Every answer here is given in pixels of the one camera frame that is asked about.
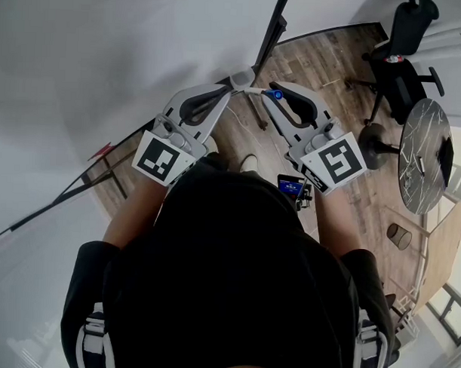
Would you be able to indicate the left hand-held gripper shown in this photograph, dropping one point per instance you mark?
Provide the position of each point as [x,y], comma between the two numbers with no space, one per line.
[157,158]

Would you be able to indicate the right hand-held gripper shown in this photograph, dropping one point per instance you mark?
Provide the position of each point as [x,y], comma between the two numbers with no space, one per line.
[337,160]

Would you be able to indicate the small blue-capped white object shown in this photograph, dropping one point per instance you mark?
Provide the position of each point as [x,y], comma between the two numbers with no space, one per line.
[274,93]

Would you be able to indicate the person's left forearm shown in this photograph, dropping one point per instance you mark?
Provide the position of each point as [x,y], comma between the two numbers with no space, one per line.
[135,214]

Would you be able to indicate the person's right forearm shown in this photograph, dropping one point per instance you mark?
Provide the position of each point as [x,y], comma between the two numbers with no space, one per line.
[335,221]

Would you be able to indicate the person's left white shoe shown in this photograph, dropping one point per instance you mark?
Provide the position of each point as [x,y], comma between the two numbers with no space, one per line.
[213,145]

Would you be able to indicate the person's white shoe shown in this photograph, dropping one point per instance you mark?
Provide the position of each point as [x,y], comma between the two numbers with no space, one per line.
[249,163]
[213,145]

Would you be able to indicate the black stand leg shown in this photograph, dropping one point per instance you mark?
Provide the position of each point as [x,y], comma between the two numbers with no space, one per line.
[257,114]

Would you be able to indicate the black device with blue screen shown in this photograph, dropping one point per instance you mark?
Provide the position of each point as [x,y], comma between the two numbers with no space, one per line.
[289,183]

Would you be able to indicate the person's right white shoe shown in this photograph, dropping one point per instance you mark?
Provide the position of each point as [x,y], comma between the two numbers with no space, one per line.
[249,163]

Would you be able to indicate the black metal stand base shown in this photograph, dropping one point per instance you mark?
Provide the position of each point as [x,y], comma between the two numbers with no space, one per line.
[112,168]

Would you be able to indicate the red triangular tag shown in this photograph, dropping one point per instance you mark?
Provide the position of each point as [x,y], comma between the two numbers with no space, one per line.
[102,151]

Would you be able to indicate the black office chair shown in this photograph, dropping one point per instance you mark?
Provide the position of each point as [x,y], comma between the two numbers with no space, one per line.
[400,76]

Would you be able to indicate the small red white item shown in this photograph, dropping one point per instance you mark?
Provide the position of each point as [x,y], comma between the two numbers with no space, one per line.
[393,59]

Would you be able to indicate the small grey pen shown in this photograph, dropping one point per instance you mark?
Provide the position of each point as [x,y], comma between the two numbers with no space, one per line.
[420,165]

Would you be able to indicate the black marble round table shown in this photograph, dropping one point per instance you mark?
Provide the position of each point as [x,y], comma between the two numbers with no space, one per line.
[424,156]

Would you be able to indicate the flat black item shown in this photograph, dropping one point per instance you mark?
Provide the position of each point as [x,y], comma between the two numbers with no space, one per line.
[447,157]

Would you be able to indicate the black mesh wastebasket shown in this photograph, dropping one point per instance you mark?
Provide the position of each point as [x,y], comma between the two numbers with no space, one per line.
[399,236]

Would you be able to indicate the black t-shirt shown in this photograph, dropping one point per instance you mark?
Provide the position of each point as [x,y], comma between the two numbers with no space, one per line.
[227,273]

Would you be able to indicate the black framed window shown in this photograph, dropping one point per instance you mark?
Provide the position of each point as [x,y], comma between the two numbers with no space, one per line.
[450,315]

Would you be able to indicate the light wooden table white frame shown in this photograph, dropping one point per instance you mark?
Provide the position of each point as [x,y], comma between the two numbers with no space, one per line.
[443,247]

